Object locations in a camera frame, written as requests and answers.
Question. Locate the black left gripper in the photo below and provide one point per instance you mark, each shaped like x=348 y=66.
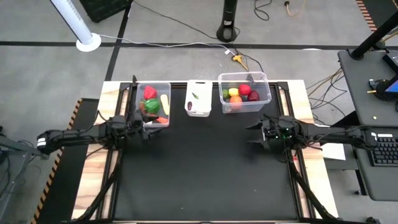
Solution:
x=135 y=126

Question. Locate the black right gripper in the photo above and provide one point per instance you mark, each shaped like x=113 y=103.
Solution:
x=280 y=132

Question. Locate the orange carrot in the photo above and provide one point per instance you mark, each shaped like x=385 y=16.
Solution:
x=162 y=120

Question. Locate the green bell pepper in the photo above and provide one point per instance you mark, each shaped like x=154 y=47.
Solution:
x=152 y=106

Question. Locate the red bell pepper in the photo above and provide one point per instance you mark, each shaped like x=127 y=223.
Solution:
x=150 y=92

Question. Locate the dark red apple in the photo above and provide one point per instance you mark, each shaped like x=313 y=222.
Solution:
x=253 y=96

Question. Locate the round orange fruit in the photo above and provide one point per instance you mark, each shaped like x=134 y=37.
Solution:
x=236 y=100

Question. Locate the small purple eggplant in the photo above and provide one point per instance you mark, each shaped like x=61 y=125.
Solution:
x=189 y=105

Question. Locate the yellow lemon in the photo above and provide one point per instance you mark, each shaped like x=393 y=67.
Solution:
x=233 y=92

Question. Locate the green lime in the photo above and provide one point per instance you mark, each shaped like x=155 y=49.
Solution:
x=225 y=94

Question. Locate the green chili pepper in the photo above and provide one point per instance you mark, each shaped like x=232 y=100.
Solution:
x=195 y=96

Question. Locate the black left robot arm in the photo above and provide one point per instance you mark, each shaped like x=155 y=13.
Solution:
x=77 y=135

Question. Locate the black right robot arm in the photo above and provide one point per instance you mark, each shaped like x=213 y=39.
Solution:
x=329 y=132

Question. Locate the clear plastic bin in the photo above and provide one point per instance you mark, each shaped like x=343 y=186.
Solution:
x=261 y=81
x=164 y=88

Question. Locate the white plastic basket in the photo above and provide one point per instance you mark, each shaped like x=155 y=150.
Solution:
x=203 y=105

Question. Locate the white paper sheet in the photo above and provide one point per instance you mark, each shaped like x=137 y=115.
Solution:
x=334 y=152

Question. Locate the black floor stand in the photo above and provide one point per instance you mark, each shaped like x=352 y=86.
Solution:
x=227 y=28

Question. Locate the white pole with round base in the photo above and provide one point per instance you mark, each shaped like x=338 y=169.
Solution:
x=84 y=34

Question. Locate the yellow black hazard tape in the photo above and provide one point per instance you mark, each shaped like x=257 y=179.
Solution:
x=46 y=189

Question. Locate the black box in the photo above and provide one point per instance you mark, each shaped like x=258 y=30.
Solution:
x=102 y=9

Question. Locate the black keyboard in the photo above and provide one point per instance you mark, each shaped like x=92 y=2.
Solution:
x=387 y=152

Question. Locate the grey keyboard desk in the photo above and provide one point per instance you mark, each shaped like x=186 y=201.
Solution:
x=379 y=183

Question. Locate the black round monitor base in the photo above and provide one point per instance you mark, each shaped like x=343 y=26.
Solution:
x=382 y=90

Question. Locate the grey metal stand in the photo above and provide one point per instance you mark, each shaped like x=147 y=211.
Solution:
x=18 y=147

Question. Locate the black slanted pole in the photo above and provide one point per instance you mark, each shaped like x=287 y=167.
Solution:
x=373 y=39

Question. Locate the black metal table frame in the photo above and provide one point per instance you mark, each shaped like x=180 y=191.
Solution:
x=281 y=88

